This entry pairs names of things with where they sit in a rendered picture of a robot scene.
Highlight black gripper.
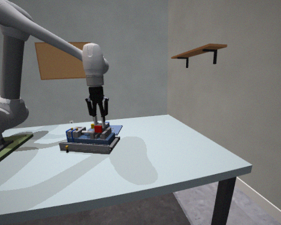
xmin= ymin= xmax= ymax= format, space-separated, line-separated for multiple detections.
xmin=85 ymin=86 xmax=109 ymax=128

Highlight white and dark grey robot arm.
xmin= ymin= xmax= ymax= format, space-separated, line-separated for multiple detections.
xmin=0 ymin=0 xmax=108 ymax=152

